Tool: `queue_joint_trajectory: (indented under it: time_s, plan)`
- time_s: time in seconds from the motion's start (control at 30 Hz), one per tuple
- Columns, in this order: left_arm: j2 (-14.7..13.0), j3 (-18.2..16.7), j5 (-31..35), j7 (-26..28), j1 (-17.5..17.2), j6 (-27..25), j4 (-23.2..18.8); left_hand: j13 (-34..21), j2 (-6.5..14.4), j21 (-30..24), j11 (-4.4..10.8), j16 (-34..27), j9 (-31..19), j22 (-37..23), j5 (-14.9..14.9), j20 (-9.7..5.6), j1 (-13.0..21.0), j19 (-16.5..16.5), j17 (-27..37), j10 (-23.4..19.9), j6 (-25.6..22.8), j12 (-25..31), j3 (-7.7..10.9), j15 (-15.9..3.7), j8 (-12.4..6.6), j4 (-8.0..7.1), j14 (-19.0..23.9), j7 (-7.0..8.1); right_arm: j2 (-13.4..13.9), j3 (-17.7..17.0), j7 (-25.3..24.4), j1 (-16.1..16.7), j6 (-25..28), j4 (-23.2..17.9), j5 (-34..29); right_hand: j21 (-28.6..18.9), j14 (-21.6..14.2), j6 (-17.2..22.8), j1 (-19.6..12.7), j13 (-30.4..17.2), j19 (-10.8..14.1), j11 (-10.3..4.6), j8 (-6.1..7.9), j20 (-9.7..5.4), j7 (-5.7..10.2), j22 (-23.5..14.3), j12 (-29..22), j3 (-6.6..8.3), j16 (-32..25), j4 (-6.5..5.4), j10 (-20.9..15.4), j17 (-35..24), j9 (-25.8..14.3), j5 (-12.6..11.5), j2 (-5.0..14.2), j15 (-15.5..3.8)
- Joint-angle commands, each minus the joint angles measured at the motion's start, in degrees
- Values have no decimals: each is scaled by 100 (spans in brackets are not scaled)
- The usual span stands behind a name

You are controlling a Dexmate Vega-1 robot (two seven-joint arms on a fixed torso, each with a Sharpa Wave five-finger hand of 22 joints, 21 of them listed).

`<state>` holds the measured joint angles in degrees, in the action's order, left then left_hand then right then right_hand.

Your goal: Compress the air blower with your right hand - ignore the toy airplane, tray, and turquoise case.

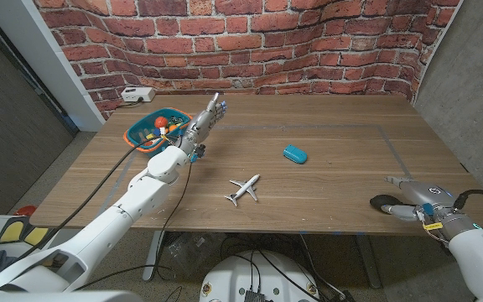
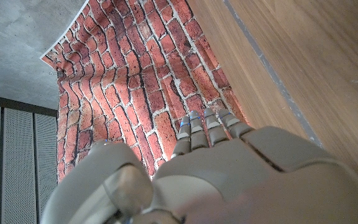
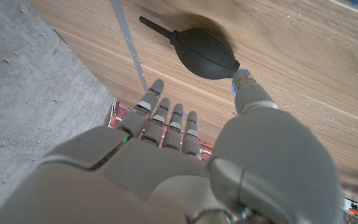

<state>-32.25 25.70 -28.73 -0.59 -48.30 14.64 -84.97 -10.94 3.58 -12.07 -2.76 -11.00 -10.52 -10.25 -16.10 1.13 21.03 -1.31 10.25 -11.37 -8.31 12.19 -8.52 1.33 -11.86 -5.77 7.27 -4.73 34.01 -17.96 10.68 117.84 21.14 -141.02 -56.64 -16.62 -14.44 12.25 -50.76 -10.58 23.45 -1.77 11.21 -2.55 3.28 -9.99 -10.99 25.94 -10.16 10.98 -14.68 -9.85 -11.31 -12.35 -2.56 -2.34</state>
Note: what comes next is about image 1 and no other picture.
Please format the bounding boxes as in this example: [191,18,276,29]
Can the clear plastic bag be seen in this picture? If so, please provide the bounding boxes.
[168,232,221,278]

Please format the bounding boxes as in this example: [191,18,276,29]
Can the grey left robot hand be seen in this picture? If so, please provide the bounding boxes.
[178,92,229,157]

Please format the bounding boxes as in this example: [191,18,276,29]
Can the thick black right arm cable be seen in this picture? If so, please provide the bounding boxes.
[453,189,483,211]

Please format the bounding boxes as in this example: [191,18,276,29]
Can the black rubber air blower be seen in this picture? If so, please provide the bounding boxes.
[369,194,414,214]

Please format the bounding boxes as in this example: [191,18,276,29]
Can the grey table leg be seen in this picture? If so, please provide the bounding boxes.
[354,234,383,290]
[142,230,165,282]

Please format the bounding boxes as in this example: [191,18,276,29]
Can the black power cord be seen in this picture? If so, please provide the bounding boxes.
[117,98,144,109]

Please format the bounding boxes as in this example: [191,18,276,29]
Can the white toy airplane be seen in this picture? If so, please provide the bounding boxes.
[224,174,262,207]

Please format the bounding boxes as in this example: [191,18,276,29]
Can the white pedal box yellow pads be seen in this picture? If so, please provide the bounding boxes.
[0,214,54,253]

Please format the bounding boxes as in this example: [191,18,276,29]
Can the white power box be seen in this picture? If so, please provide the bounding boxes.
[120,86,157,103]

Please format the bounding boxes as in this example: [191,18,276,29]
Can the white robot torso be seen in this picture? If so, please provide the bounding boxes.
[199,250,321,302]

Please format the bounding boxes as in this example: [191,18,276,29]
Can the turquoise case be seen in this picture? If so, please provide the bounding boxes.
[283,144,309,165]

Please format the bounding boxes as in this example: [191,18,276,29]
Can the teal tray with orange rim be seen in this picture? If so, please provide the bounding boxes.
[123,107,194,159]

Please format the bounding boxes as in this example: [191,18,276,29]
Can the red brick print backdrop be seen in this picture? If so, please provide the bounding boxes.
[33,0,465,122]

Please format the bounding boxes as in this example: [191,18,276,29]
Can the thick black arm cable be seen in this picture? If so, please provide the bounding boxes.
[453,189,483,211]
[17,136,171,261]

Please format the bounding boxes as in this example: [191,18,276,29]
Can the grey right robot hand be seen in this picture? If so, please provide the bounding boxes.
[380,175,457,222]

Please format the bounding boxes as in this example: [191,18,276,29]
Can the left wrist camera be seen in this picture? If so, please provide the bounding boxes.
[189,143,207,164]

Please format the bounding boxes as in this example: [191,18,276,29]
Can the thin black hanging cable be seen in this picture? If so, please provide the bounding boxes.
[153,161,193,284]

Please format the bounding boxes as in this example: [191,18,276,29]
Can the red floor object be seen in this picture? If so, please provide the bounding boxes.
[14,204,38,217]

